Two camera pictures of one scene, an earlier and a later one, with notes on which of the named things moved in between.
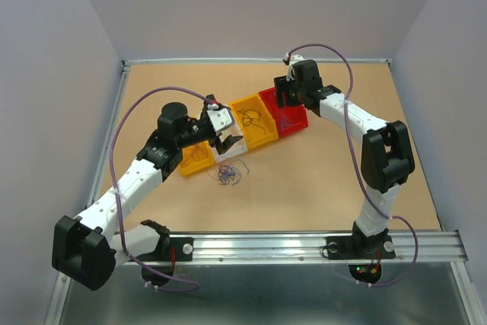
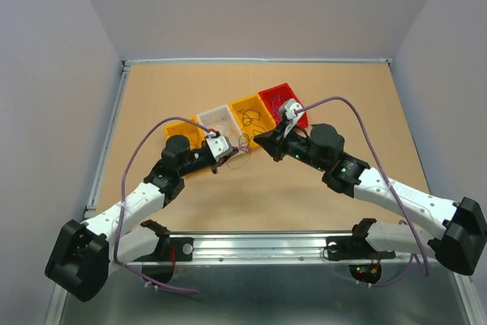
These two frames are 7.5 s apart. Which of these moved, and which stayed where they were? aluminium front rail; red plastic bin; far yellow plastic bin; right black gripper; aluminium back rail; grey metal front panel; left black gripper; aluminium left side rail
Moved: right black gripper; left black gripper
Stayed: aluminium back rail; aluminium front rail; red plastic bin; aluminium left side rail; grey metal front panel; far yellow plastic bin
